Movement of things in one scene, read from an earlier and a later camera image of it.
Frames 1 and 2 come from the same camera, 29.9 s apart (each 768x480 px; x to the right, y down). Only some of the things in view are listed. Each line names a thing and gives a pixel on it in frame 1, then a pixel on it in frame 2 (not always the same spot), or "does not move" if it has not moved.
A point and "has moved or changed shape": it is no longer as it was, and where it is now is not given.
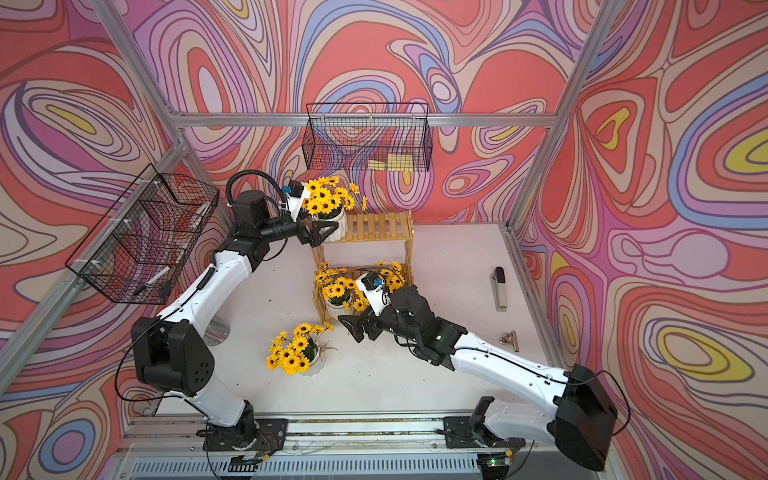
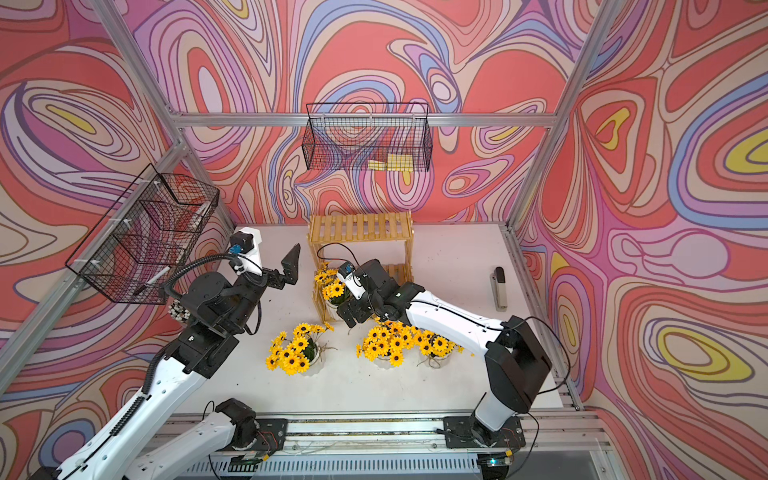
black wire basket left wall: [138, 250] does not move
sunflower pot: [296, 354] does not move
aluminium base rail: [171, 448] does not move
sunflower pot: [339, 293] does not move
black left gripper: [311, 236] → [288, 269]
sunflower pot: [392, 274] → [386, 342]
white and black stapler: [499, 288] does not move
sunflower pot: [326, 202] has moved or changed shape
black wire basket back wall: [347, 135] does not move
